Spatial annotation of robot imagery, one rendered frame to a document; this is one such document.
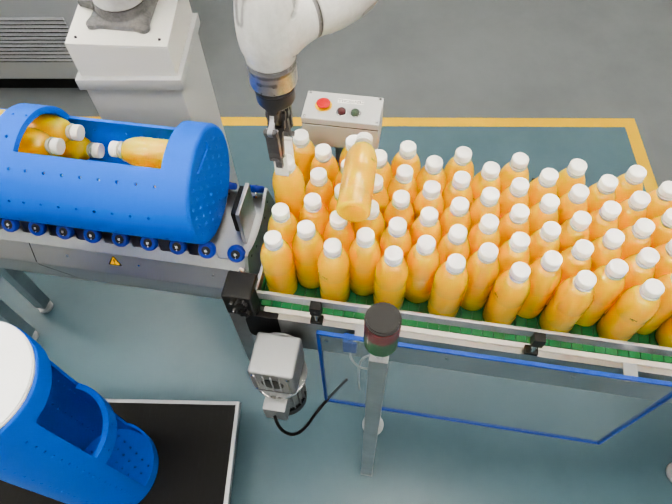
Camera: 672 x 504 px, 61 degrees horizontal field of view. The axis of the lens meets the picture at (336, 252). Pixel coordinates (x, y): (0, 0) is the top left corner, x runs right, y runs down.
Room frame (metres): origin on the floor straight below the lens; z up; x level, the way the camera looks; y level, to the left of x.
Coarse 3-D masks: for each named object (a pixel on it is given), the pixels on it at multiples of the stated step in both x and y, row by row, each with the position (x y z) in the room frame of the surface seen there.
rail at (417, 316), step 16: (304, 304) 0.60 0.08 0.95; (336, 304) 0.58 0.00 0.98; (352, 304) 0.58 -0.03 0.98; (416, 320) 0.55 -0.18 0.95; (432, 320) 0.54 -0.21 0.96; (448, 320) 0.53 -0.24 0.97; (464, 320) 0.53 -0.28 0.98; (528, 336) 0.50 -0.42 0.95; (560, 336) 0.48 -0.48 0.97; (576, 336) 0.48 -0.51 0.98; (656, 352) 0.44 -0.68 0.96
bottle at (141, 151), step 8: (120, 144) 0.96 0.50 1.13; (128, 144) 0.94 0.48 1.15; (136, 144) 0.94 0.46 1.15; (144, 144) 0.93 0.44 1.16; (152, 144) 0.93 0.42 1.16; (160, 144) 0.93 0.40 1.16; (120, 152) 0.94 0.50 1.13; (128, 152) 0.92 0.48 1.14; (136, 152) 0.92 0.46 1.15; (144, 152) 0.92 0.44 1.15; (152, 152) 0.91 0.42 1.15; (160, 152) 0.91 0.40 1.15; (128, 160) 0.92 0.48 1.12; (136, 160) 0.91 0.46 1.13; (144, 160) 0.91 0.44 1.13; (152, 160) 0.90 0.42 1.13; (160, 160) 0.90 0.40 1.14; (160, 168) 0.90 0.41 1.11
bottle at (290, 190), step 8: (296, 168) 0.83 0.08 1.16; (280, 176) 0.81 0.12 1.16; (296, 176) 0.81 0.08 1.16; (272, 184) 0.82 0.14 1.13; (280, 184) 0.80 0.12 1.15; (288, 184) 0.80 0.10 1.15; (296, 184) 0.80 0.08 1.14; (304, 184) 0.82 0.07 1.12; (280, 192) 0.80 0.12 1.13; (288, 192) 0.79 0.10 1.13; (296, 192) 0.80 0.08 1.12; (304, 192) 0.82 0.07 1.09; (280, 200) 0.80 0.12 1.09; (288, 200) 0.79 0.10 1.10; (296, 200) 0.80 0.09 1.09; (296, 208) 0.79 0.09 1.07; (296, 216) 0.79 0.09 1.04
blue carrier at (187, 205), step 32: (0, 128) 0.93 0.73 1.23; (96, 128) 1.06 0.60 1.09; (128, 128) 1.04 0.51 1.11; (160, 128) 1.02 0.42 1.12; (192, 128) 0.91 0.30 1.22; (0, 160) 0.86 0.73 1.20; (32, 160) 0.85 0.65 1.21; (64, 160) 0.84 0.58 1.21; (96, 160) 1.03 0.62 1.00; (192, 160) 0.82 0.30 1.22; (224, 160) 0.95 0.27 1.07; (0, 192) 0.82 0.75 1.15; (32, 192) 0.81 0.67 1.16; (64, 192) 0.79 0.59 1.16; (96, 192) 0.78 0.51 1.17; (128, 192) 0.77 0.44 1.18; (160, 192) 0.76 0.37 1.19; (192, 192) 0.77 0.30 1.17; (224, 192) 0.90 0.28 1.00; (64, 224) 0.79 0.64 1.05; (96, 224) 0.77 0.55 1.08; (128, 224) 0.75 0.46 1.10; (160, 224) 0.73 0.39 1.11; (192, 224) 0.73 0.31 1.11
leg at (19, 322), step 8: (0, 304) 0.99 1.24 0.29; (0, 312) 0.97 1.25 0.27; (8, 312) 0.99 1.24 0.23; (0, 320) 0.97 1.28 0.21; (8, 320) 0.97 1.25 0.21; (16, 320) 0.98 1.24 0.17; (24, 320) 1.01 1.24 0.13; (24, 328) 0.98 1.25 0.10; (32, 328) 1.00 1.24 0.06; (32, 336) 0.99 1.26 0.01
